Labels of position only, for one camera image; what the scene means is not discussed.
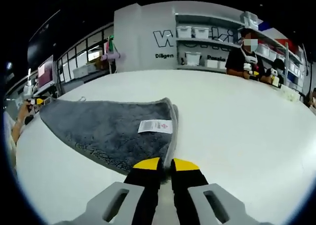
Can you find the large dark wall screen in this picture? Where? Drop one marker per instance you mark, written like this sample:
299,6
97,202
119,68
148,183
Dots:
42,39

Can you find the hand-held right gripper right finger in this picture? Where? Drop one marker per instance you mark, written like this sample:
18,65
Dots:
187,180

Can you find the monitor desk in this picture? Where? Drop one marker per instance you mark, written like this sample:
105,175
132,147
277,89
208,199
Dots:
42,92

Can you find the red white blue banner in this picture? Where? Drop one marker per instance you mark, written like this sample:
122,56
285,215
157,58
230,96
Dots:
288,40

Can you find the grey cabinet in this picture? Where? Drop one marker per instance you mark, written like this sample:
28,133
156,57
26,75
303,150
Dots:
81,82

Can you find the grey shelf unit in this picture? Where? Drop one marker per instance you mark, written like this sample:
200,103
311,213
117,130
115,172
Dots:
209,42

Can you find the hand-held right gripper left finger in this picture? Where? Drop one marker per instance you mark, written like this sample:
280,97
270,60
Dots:
143,180

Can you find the green and red hanging cloth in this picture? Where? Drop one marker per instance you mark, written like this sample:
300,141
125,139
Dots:
111,44

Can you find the monitor with pink screen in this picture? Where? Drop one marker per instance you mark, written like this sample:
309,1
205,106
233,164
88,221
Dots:
45,73

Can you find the black-framed glass partition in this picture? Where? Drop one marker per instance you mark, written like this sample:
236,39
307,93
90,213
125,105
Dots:
81,52

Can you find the purple rolled mat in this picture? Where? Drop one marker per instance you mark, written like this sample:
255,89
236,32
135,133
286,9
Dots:
113,57

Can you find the grey fluffy towel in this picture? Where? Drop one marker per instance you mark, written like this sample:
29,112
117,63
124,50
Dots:
103,126

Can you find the grey lettered pillar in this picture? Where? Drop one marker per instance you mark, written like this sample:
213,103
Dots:
138,37

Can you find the group of white storage bins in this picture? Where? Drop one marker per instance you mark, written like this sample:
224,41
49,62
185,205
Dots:
192,58

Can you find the white table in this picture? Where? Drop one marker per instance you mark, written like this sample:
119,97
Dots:
234,136

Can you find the white storage box on cabinet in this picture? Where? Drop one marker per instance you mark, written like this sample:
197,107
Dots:
82,71

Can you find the person's left hand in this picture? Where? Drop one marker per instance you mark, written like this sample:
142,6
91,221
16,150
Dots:
24,112

